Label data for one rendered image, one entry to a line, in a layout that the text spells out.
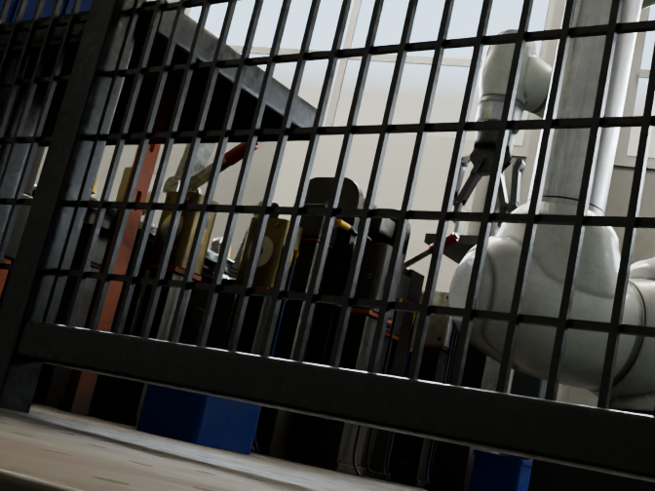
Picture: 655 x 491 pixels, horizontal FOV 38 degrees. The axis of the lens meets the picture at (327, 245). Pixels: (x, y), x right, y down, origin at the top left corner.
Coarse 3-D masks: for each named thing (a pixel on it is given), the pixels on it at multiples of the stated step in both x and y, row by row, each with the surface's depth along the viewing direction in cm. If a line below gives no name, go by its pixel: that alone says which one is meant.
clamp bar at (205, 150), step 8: (200, 144) 146; (208, 144) 148; (184, 152) 147; (200, 152) 147; (208, 152) 148; (184, 160) 146; (200, 160) 147; (208, 160) 148; (200, 168) 147; (176, 176) 146; (192, 176) 147
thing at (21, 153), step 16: (16, 64) 84; (32, 64) 84; (48, 64) 85; (0, 96) 84; (16, 96) 83; (0, 112) 83; (16, 112) 83; (32, 112) 84; (16, 128) 83; (32, 128) 84; (0, 144) 82; (0, 160) 82; (16, 160) 83; (0, 176) 82; (16, 176) 83; (0, 208) 82; (0, 224) 82; (0, 240) 82
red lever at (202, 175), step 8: (240, 144) 141; (256, 144) 141; (232, 152) 142; (240, 152) 141; (224, 160) 143; (232, 160) 142; (240, 160) 143; (208, 168) 144; (224, 168) 144; (200, 176) 145; (208, 176) 145; (192, 184) 145; (200, 184) 146
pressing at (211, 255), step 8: (32, 192) 142; (96, 200) 138; (88, 208) 145; (96, 208) 138; (112, 208) 141; (88, 216) 151; (104, 216) 148; (112, 216) 141; (104, 224) 154; (112, 224) 152; (152, 224) 148; (152, 232) 147; (136, 240) 161; (152, 240) 158; (208, 256) 157; (216, 256) 159; (208, 264) 169; (232, 264) 162; (208, 272) 177; (224, 272) 173; (232, 272) 173
